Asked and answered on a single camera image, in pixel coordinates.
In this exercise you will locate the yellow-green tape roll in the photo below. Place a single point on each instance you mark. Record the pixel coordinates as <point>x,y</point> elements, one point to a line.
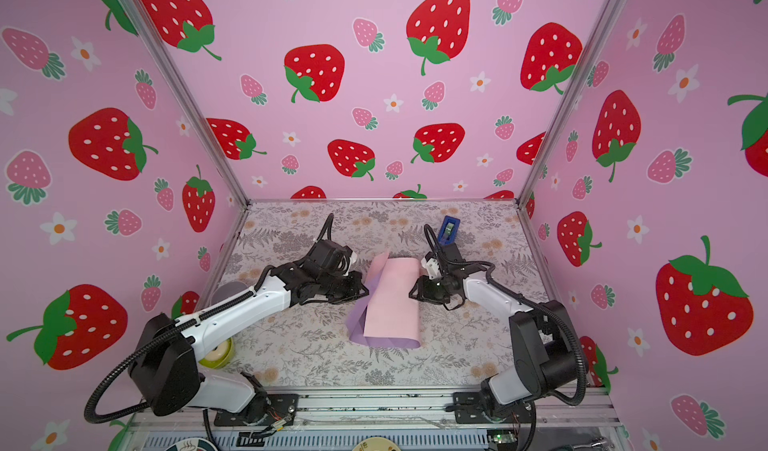
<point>220,356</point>

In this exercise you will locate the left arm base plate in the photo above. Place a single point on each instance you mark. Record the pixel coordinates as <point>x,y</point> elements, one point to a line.
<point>262,411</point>

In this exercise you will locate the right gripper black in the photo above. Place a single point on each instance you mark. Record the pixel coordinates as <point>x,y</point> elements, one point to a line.
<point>422,291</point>

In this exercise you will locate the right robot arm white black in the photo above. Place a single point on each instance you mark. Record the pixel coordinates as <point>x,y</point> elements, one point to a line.
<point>548,360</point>

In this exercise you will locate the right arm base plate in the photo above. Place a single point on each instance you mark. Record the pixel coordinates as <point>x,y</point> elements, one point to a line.
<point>479,407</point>

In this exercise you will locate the blue tape dispenser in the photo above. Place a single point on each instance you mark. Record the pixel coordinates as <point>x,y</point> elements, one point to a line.
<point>448,231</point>

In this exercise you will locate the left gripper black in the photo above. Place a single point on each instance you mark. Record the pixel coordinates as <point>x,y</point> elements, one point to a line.
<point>355,292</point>

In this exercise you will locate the purple wrapping paper sheet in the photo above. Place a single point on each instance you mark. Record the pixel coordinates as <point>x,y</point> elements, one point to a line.
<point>387,317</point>

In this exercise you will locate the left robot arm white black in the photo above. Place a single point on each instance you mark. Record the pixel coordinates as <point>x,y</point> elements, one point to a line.
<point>165,367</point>

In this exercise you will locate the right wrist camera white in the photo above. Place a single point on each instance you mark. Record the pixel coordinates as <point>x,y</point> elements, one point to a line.
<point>431,268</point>

